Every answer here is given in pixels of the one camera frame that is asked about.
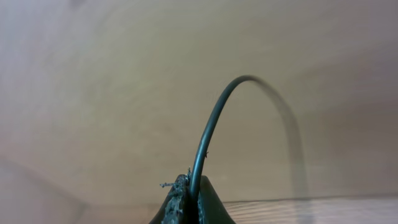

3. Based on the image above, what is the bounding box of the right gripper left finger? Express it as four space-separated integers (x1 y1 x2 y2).
149 168 192 224

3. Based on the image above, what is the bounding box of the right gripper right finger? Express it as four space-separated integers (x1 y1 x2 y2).
198 175 235 224

